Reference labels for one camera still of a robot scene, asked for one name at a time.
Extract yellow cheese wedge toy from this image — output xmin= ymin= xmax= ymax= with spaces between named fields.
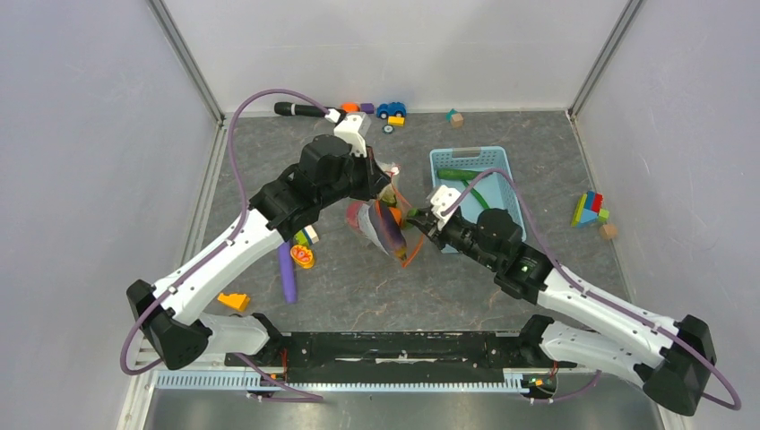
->
xmin=217 ymin=293 xmax=251 ymax=313

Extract orange toy piece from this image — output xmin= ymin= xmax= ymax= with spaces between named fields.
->
xmin=341 ymin=102 xmax=361 ymax=113

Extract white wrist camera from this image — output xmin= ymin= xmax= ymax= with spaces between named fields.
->
xmin=428 ymin=185 xmax=461 ymax=230
xmin=324 ymin=108 xmax=371 ymax=158

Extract blue toy car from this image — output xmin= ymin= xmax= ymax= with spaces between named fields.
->
xmin=376 ymin=101 xmax=407 ymax=119

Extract black microphone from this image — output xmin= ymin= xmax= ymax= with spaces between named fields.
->
xmin=273 ymin=101 xmax=329 ymax=117

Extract purple toy block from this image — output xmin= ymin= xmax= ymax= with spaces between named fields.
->
xmin=359 ymin=103 xmax=376 ymax=115

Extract yellow red toy disc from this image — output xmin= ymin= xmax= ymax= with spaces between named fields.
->
xmin=289 ymin=245 xmax=315 ymax=269

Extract green chili pepper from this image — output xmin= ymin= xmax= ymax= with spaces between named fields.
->
xmin=470 ymin=188 xmax=490 ymax=210

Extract colourful block stack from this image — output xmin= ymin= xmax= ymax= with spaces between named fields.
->
xmin=571 ymin=190 xmax=609 ymax=227

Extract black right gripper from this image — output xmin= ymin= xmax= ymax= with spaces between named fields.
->
xmin=410 ymin=207 xmax=498 ymax=271

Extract green blue white block stack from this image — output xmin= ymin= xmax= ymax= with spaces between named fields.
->
xmin=293 ymin=225 xmax=320 ymax=247

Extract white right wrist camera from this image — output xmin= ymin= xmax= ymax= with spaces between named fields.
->
xmin=428 ymin=185 xmax=461 ymax=230

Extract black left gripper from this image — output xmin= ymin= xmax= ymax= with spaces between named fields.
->
xmin=318 ymin=143 xmax=393 ymax=209

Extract tan wooden cube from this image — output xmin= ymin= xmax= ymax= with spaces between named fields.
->
xmin=599 ymin=223 xmax=618 ymax=240

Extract purple toy stick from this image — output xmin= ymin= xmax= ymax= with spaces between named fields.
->
xmin=278 ymin=242 xmax=298 ymax=304

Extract yellow toy block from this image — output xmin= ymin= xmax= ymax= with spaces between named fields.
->
xmin=387 ymin=116 xmax=405 ymax=127

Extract purple eggplant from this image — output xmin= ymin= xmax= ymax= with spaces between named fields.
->
xmin=369 ymin=201 xmax=408 ymax=262

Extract red apple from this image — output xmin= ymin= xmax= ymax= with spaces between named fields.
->
xmin=346 ymin=201 xmax=364 ymax=233

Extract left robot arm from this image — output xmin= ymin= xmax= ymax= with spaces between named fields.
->
xmin=126 ymin=133 xmax=391 ymax=370

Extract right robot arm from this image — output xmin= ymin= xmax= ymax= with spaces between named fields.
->
xmin=407 ymin=209 xmax=717 ymax=417

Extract light blue plastic basket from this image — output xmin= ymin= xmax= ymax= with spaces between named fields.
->
xmin=429 ymin=146 xmax=527 ymax=240

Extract clear zip top bag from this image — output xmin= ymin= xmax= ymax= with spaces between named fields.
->
xmin=346 ymin=163 xmax=425 ymax=268

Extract teal and tan blocks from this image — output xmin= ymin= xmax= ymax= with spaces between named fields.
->
xmin=446 ymin=109 xmax=464 ymax=128

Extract green cucumber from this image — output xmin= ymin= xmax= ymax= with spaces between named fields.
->
xmin=436 ymin=168 xmax=481 ymax=181

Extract orange fruit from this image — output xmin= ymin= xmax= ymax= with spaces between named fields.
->
xmin=388 ymin=207 xmax=403 ymax=227

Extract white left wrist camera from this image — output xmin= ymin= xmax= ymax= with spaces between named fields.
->
xmin=324 ymin=108 xmax=371 ymax=158

